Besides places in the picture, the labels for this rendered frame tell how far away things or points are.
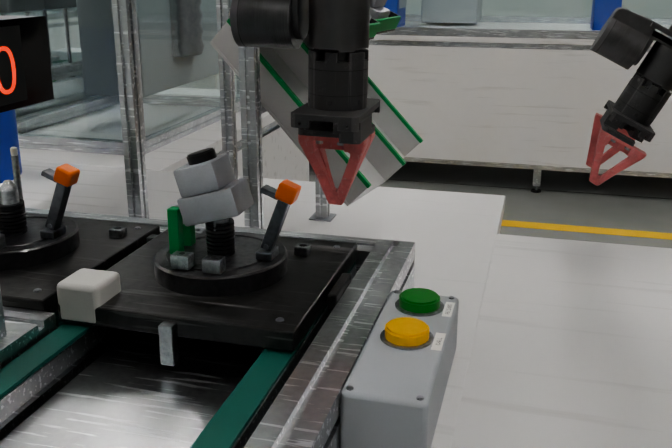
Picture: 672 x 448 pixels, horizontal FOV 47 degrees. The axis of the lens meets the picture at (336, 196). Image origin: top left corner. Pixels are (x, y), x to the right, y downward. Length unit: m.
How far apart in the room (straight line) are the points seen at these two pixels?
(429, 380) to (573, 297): 0.47
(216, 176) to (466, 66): 3.88
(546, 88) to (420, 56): 0.75
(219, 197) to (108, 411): 0.23
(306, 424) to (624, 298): 0.61
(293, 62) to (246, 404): 0.61
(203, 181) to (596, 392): 0.46
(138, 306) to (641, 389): 0.52
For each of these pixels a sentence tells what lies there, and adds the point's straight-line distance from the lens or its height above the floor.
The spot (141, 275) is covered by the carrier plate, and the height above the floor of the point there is 0.97.
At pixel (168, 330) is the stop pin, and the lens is 0.73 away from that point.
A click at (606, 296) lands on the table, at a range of 1.10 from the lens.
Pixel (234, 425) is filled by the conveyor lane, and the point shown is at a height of 0.95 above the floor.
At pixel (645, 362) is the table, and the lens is 0.94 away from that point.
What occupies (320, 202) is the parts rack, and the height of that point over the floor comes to 0.89.
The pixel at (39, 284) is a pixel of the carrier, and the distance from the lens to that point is 0.85.
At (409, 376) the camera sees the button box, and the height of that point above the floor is 0.96.
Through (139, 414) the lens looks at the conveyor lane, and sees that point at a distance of 0.70.
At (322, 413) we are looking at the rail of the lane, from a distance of 0.60.
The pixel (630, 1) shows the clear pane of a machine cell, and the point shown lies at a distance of 4.60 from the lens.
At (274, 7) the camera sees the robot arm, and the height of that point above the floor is 1.24.
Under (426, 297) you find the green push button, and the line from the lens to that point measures 0.76.
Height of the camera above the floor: 1.28
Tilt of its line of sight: 16 degrees down
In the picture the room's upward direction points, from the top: straight up
